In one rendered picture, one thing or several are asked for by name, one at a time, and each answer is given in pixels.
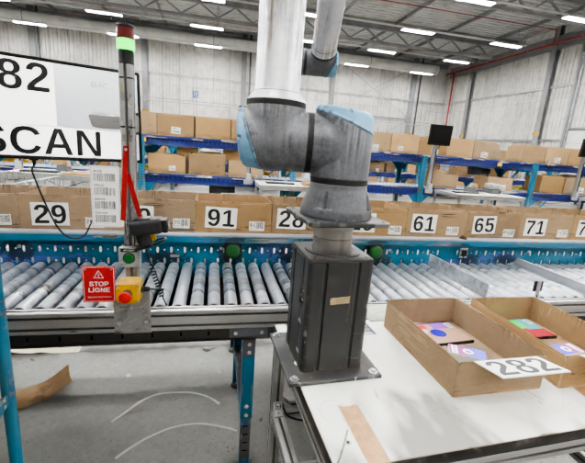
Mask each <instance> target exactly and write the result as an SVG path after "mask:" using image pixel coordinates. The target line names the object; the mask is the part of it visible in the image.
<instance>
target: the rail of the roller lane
mask: <svg viewBox="0 0 585 463"><path fill-rule="evenodd" d="M541 300H543V301H545V302H547V303H549V304H551V305H553V306H555V307H557V308H560V309H561V310H563V311H566V312H568V313H570V314H572V315H574V316H585V298H550V299H541ZM370 306H387V301H380V302H368V303H367V307H370ZM287 315H288V304H252V305H208V306H166V307H151V324H152V331H178V330H205V329H230V328H257V327H274V325H277V324H285V325H286V326H287ZM6 317H7V325H8V332H9V336H22V335H48V334H75V333H114V332H115V324H114V308H81V309H38V310H6Z"/></svg>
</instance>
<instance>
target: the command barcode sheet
mask: <svg viewBox="0 0 585 463"><path fill-rule="evenodd" d="M89 169H90V186H91V202H92V219H93V227H121V220H120V191H119V175H122V169H119V167H118V166H104V165H89Z"/></svg>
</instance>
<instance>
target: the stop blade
mask: <svg viewBox="0 0 585 463"><path fill-rule="evenodd" d="M428 266H430V267H431V268H433V269H435V270H436V271H438V272H440V273H442V274H443V275H445V276H447V277H449V278H451V279H453V280H454V281H455V282H457V283H459V284H460V285H462V286H464V287H465V288H468V289H470V290H471V291H473V292H475V293H476V294H478V295H480V296H481V297H482V298H486V297H487V292H488V288H489V284H488V283H486V282H484V281H482V280H480V279H478V278H476V277H474V276H472V275H470V274H469V273H467V272H465V271H463V270H461V269H459V268H457V267H455V266H453V265H451V264H449V263H447V262H446V261H444V260H442V259H440V258H438V257H436V256H434V255H432V254H430V258H429V264H428Z"/></svg>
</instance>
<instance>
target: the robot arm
mask: <svg viewBox="0 0 585 463"><path fill-rule="evenodd" d="M345 2H346V0H318V4H317V13H316V20H315V28H314V36H313V43H312V46H311V49H303V39H304V27H305V15H306V3H307V0H260V6H259V24H258V41H257V59H256V77H255V90H254V91H253V92H252V93H251V94H250V95H249V96H248V97H247V102H246V107H239V109H238V113H237V144H238V152H239V156H240V160H241V162H242V164H243V165H244V166H247V167H252V168H258V169H260V170H262V169H265V170H277V171H289V172H301V173H310V183H309V188H308V190H307V192H306V194H305V196H304V198H303V200H302V202H301V204H300V213H301V214H303V215H305V216H308V217H312V218H315V219H320V220H332V221H344V222H361V221H368V220H371V215H372V209H371V206H370V201H369V197H368V194H367V181H368V174H369V166H370V159H371V152H372V144H373V137H374V118H373V116H372V115H371V114H370V113H368V112H366V111H364V110H361V109H357V108H352V107H343V106H335V105H318V106H317V108H316V113H309V112H306V105H307V103H306V102H305V100H304V99H303V98H302V97H301V96H300V93H299V88H300V76H301V75H308V76H319V77H324V78H326V77H334V76H335V74H336V71H337V66H338V62H339V52H338V51H337V43H338V39H339V34H340V29H341V25H342V20H343V11H344V7H345Z"/></svg>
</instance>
